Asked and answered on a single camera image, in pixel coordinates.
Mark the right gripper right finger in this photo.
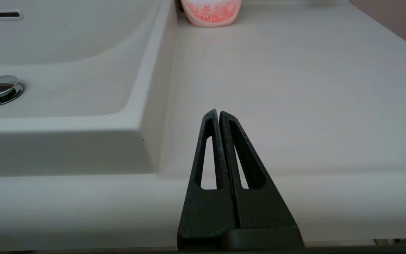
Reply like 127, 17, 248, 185
220, 111, 301, 229

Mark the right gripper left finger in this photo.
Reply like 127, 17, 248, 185
177, 109, 239, 250

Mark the pink soap pump bottle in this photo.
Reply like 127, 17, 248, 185
180, 0, 242, 28

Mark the beige wash basin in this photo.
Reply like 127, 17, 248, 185
0, 0, 179, 177

